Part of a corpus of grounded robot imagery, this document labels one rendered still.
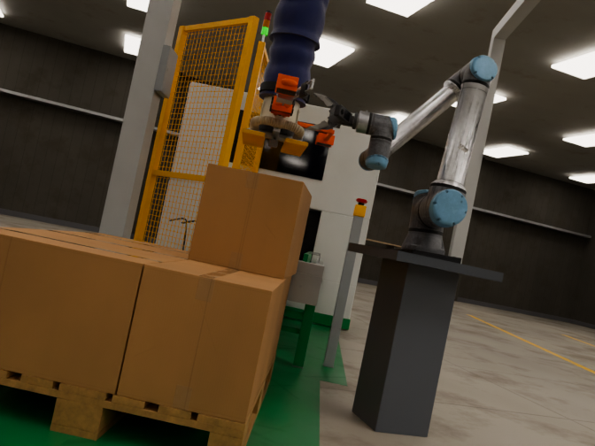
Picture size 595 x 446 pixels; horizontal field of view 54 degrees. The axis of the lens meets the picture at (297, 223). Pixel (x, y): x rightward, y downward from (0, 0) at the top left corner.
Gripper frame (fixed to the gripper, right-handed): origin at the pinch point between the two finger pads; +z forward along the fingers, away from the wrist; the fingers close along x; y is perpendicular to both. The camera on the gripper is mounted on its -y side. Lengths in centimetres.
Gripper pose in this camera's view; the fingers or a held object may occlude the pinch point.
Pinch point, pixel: (309, 110)
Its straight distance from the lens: 245.2
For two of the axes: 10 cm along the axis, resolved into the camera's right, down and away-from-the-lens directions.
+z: -9.8, -2.0, 0.4
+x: 2.0, -9.8, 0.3
